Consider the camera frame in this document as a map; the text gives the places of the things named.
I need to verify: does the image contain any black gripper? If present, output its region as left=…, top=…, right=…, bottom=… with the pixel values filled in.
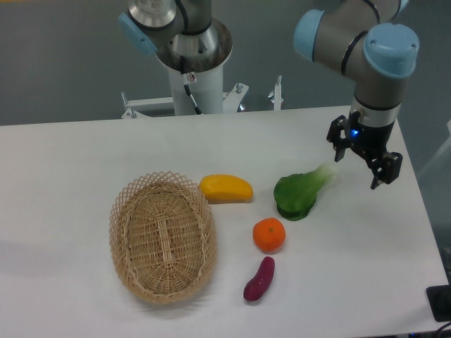
left=326, top=108, right=403, bottom=190

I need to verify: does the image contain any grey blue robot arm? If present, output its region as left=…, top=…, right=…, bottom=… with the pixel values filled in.
left=118, top=1, right=419, bottom=187

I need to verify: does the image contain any green bok choy vegetable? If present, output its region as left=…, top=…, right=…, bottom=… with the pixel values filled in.
left=273, top=163, right=337, bottom=221

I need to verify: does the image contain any orange tangerine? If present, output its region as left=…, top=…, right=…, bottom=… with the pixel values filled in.
left=252, top=218, right=286, bottom=253

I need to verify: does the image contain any yellow mango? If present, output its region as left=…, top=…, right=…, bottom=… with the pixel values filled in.
left=199, top=174, right=254, bottom=204

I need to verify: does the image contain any black device at table edge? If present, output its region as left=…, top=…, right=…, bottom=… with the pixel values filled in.
left=426, top=285, right=450, bottom=323

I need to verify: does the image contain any purple sweet potato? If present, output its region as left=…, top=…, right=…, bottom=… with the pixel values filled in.
left=243, top=256, right=276, bottom=302

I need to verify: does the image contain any woven wicker basket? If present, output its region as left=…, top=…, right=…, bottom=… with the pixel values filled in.
left=109, top=171, right=217, bottom=305

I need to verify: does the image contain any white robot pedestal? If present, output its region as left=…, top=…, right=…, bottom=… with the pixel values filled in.
left=156, top=19, right=233, bottom=116

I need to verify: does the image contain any black cable on pedestal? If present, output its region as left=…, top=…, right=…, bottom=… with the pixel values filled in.
left=178, top=55, right=204, bottom=115

